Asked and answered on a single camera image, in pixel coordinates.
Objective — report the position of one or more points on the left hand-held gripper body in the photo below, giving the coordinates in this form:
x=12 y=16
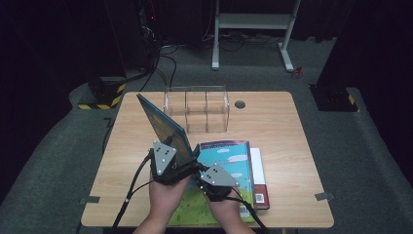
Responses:
x=164 y=159

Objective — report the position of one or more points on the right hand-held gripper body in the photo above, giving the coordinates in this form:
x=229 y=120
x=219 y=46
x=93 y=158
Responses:
x=217 y=180

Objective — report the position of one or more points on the light blue picture book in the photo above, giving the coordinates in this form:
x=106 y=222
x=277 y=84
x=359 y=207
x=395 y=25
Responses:
x=227 y=156

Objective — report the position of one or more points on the dark blue picture book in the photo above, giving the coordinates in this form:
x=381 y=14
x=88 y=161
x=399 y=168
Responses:
x=162 y=123

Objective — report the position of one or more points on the white and red book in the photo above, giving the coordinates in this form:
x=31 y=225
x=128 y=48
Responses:
x=258 y=169

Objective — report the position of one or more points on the clear acrylic book rack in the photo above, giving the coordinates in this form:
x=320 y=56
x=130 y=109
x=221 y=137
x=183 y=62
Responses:
x=207 y=110

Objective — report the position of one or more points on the person's right hand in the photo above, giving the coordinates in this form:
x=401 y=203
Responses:
x=227 y=213

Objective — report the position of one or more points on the person's left hand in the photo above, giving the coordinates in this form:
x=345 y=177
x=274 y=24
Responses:
x=165 y=201

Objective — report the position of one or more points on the grey table grommet hole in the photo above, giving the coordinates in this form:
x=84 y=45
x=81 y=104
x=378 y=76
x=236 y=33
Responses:
x=240 y=104

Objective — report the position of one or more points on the grey tape piece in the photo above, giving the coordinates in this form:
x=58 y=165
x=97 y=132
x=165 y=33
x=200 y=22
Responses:
x=324 y=196
x=90 y=200

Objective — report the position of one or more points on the black yellow striped stand base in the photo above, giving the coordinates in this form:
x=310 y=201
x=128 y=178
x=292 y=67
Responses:
x=107 y=94
x=334 y=99

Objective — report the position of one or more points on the black computer tower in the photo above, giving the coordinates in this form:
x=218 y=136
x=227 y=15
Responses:
x=133 y=32

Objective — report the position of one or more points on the small red object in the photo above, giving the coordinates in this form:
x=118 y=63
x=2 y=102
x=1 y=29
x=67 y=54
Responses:
x=297 y=72

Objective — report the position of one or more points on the white desk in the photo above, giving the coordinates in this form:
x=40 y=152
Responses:
x=253 y=21

